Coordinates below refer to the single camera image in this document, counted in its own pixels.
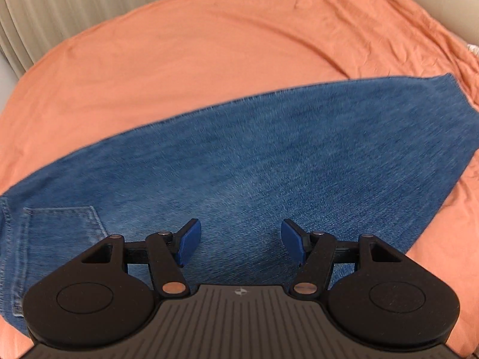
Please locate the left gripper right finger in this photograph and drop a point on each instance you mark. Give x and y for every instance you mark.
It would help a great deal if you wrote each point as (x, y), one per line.
(300, 245)

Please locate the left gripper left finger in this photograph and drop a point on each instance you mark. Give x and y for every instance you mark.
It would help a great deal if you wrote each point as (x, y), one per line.
(181, 245)

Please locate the blue denim jeans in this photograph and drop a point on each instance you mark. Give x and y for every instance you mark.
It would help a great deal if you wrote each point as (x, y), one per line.
(373, 156)

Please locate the orange bed sheet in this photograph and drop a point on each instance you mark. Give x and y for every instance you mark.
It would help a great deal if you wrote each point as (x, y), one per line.
(174, 56)

